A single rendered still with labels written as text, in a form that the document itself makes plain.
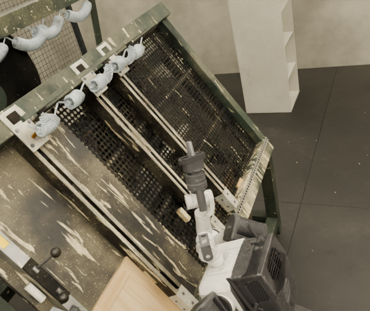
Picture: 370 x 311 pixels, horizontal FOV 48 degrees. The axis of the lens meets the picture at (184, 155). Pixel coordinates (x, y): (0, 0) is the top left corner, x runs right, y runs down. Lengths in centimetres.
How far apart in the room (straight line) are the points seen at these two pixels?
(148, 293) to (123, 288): 13
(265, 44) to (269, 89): 57
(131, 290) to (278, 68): 382
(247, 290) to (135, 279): 59
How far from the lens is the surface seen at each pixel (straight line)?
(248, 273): 146
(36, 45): 259
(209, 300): 144
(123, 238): 185
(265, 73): 526
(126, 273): 188
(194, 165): 174
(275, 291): 149
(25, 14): 260
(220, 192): 244
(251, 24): 509
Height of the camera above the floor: 248
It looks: 30 degrees down
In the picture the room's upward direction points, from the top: 15 degrees counter-clockwise
